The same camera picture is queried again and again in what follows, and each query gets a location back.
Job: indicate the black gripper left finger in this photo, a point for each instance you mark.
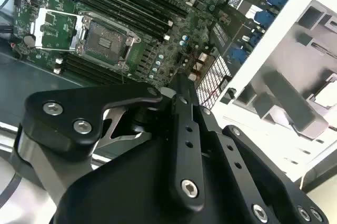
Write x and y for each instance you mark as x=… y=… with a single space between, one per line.
x=65 y=118

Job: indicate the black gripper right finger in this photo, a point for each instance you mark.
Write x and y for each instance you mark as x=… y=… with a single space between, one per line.
x=263 y=171

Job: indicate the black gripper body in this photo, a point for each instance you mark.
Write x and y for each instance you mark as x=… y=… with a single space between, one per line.
x=118 y=195

